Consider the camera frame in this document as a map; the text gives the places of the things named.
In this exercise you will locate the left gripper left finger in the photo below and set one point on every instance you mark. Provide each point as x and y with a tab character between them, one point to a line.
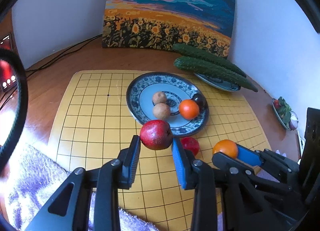
116	174

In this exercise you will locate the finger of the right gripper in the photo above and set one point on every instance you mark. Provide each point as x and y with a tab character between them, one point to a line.
282	185
269	161

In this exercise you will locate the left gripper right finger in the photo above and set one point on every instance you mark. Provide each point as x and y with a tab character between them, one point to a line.
194	174

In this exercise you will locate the orange tangerine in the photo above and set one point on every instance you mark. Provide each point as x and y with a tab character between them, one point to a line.
189	109
227	147

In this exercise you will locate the dark red apple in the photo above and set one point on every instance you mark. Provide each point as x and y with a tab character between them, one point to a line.
156	134

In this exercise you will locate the brown longan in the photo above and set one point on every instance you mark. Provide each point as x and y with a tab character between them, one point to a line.
161	111
159	97

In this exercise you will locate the dark purple plum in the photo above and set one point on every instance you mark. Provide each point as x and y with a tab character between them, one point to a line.
199	100

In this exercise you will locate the small red fruit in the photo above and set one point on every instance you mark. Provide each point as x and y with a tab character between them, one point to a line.
191	144

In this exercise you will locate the dish at right edge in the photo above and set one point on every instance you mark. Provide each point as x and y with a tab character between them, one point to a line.
286	116

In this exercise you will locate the yellow go board mat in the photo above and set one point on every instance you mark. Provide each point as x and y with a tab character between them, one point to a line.
93	123

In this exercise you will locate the orange tangerine on plate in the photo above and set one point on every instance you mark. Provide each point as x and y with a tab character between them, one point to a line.
189	109

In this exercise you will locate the purple fluffy towel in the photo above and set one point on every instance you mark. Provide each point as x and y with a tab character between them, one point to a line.
33	178

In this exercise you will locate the blue white porcelain plate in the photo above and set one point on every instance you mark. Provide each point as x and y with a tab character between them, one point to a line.
176	88

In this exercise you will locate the brown longan on plate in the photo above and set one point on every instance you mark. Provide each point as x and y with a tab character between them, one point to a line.
159	97

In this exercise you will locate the lower green cucumber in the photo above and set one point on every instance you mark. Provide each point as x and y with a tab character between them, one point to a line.
206	68

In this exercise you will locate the green cucumber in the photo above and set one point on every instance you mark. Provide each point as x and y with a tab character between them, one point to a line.
206	68
193	52

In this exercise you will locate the upper green cucumber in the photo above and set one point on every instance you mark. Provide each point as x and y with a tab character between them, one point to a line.
193	52

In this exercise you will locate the smartphone with red screen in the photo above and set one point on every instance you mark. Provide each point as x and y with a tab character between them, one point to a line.
8	79

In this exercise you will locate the sunflower field painting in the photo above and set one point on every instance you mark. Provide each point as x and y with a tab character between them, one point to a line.
159	24

